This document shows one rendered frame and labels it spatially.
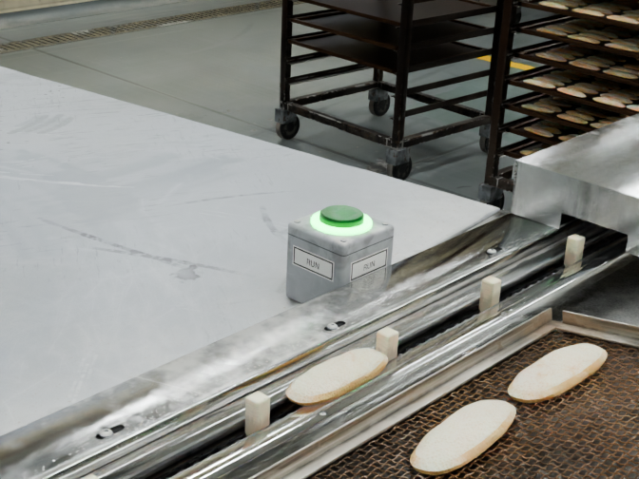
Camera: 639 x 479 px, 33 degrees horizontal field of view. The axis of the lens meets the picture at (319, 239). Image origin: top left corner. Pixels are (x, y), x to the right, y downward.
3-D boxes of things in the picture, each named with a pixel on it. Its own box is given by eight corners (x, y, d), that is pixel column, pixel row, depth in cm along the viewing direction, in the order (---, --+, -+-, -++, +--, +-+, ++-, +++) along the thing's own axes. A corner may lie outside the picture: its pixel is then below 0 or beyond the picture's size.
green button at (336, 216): (339, 217, 100) (340, 201, 99) (372, 230, 98) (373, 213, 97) (309, 228, 97) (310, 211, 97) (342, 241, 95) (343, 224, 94)
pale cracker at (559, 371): (573, 345, 79) (572, 330, 78) (621, 356, 76) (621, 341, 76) (493, 394, 72) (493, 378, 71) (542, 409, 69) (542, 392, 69)
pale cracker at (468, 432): (477, 401, 71) (477, 385, 71) (531, 412, 69) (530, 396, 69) (394, 467, 64) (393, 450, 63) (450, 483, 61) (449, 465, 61)
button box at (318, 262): (336, 304, 107) (341, 199, 102) (397, 333, 102) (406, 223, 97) (276, 331, 101) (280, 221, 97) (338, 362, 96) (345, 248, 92)
